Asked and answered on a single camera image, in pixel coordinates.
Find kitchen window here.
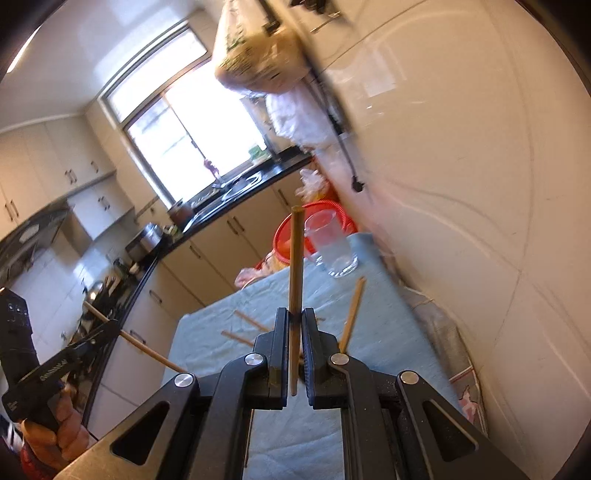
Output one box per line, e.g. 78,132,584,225
99,23,273,208

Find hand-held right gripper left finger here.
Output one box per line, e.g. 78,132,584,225
55,307,289,480

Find red plastic basket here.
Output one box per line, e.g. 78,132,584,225
271,199,358,273

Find beige upper kitchen cabinets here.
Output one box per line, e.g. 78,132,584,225
0,99,137,241

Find black cable with plug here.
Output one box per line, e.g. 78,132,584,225
305,55,368,195

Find person's left hand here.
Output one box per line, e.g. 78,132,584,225
21,391,90,470

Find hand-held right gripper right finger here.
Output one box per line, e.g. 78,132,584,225
302,307,527,480

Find pink plastic bag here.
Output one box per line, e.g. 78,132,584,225
235,256,278,289

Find metal wall hook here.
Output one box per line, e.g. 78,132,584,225
286,0,345,19

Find set of wooden chopsticks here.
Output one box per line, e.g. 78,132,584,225
221,276,367,358

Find patterned cloth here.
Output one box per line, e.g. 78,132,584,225
413,291,490,439

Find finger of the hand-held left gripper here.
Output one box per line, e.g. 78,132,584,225
62,318,122,366

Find steel kitchen sink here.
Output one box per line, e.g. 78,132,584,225
189,168,266,208

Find glass mug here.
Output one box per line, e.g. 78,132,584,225
302,210,360,279

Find brown cooking pot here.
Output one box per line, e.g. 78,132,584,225
167,199,194,224

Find yellowish hanging plastic bag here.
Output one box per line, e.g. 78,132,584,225
213,0,311,93

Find blue-grey table cloth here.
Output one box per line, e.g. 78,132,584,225
159,231,467,480

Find dark range hood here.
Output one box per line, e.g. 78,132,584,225
0,205,72,287

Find crumpled clear plastic bag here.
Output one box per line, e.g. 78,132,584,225
295,167,331,201

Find beige lower kitchen cabinets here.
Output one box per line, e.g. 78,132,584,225
85,178,340,435

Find brown wooden chopstick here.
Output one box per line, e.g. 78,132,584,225
289,207,306,398
83,302,188,374

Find beige kitchen cabinets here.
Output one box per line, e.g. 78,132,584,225
85,178,340,435
0,99,137,241

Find silver rice cooker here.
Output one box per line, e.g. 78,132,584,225
124,222,167,261

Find black kitchen countertop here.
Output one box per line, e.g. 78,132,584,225
83,150,315,416

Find white hanging plastic bag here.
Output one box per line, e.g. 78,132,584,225
240,85,340,148

